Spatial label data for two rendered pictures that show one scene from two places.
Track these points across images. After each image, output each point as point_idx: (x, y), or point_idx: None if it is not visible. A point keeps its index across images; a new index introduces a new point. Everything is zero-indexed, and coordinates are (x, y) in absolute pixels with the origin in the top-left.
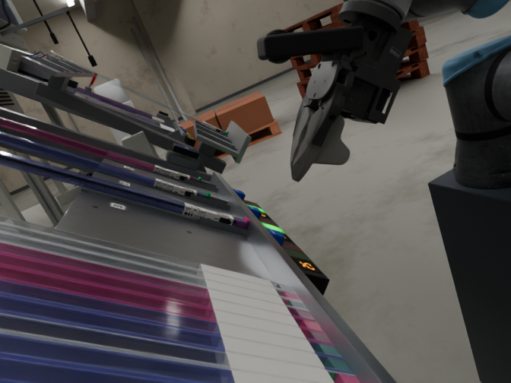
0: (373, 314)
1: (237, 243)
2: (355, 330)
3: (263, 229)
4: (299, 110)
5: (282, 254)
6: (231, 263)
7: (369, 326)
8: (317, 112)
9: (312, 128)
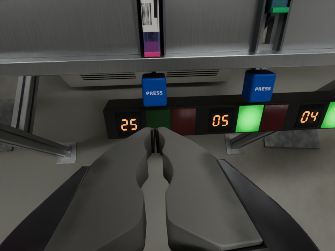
0: (307, 223)
1: (96, 33)
2: (296, 201)
3: (103, 66)
4: (292, 224)
5: (10, 65)
6: (13, 8)
7: (296, 212)
8: (93, 237)
9: (100, 189)
